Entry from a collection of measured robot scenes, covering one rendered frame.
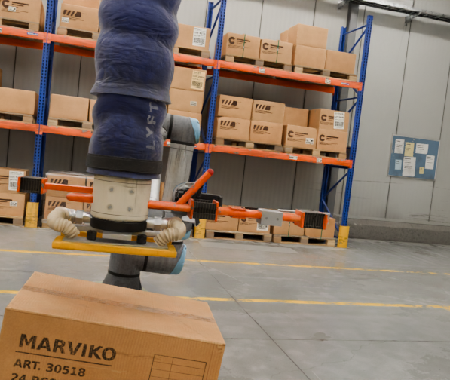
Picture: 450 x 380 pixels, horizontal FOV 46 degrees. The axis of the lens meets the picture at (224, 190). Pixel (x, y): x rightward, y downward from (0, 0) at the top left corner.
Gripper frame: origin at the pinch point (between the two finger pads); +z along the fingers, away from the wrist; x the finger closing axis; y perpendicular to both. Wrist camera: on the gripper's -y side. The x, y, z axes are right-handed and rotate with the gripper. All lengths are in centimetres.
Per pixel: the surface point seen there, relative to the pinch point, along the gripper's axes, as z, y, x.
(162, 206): 16.4, 14.0, 0.0
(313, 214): 17.3, -33.4, 1.8
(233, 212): 16.5, -7.8, -0.1
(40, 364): 32, 43, -43
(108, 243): 26.3, 28.6, -10.7
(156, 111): 20.8, 18.8, 27.4
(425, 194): -890, -624, -24
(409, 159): -883, -572, 49
